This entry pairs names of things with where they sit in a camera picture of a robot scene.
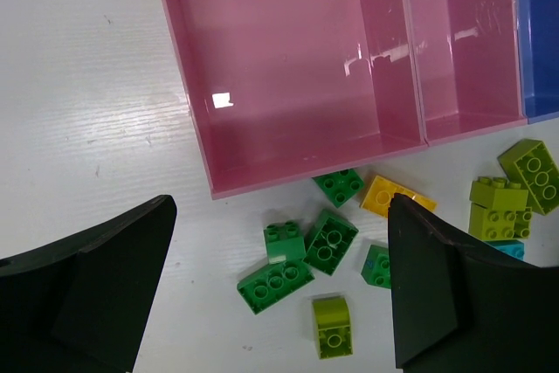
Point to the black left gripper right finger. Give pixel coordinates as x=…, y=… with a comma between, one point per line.
x=460, y=305

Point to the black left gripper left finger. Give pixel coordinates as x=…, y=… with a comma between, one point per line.
x=82, y=303

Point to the small cyan lego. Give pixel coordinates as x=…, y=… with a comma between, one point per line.
x=514, y=248

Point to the dark green lego right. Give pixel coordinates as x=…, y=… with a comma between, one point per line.
x=376, y=267

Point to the lime stacked lego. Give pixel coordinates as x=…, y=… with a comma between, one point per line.
x=499, y=210

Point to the lime lego bottom left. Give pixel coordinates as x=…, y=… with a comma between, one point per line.
x=332, y=327

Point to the yellow short lego brick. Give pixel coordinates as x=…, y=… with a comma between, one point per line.
x=381, y=191

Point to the dark green upturned lego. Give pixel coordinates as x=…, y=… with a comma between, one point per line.
x=328, y=240

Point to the lime long lego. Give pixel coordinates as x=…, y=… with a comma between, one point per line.
x=529, y=163

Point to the dark green square lego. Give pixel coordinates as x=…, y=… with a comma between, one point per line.
x=340, y=186

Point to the small dark green lego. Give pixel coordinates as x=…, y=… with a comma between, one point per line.
x=284, y=242

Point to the dark green long lego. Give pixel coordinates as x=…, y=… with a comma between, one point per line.
x=272, y=283

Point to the large pink bin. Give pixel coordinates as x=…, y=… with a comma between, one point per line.
x=281, y=90

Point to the small pink bin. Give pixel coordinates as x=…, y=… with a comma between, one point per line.
x=466, y=57

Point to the dark blue bin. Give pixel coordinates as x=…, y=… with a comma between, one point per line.
x=537, y=25

